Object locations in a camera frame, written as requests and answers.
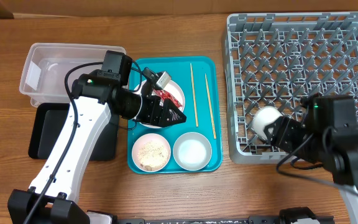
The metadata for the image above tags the red snack wrapper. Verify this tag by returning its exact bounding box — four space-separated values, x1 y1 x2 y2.
153 90 182 108

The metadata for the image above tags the large pink plate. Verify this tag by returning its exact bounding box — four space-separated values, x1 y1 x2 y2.
136 80 186 129

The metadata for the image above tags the white cup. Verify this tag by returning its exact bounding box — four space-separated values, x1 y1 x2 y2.
251 106 282 141

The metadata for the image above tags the wooden chopstick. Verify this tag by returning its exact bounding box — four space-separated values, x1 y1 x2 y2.
190 63 199 127
204 73 217 139

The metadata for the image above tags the grey bowl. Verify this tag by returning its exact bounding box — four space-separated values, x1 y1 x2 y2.
172 132 213 171

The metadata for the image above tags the small pink bowl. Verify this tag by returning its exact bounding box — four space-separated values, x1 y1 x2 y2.
131 133 171 172

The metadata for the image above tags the rice food waste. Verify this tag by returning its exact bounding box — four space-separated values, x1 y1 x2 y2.
137 141 168 171

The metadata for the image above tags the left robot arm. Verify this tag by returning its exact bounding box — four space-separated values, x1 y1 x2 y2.
7 50 186 224

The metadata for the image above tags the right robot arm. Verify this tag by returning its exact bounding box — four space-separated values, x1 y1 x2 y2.
259 94 358 223

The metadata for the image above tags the grey dishwasher rack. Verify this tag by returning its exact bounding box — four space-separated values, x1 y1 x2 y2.
223 12 358 164

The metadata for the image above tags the black food waste tray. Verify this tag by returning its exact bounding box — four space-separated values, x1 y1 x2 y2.
28 103 119 161

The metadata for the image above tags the clear plastic waste bin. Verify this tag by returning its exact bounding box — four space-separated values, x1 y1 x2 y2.
19 43 126 107

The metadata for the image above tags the teal serving tray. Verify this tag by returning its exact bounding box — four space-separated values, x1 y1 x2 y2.
127 56 223 174

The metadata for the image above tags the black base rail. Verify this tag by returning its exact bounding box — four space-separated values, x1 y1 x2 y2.
86 207 335 224

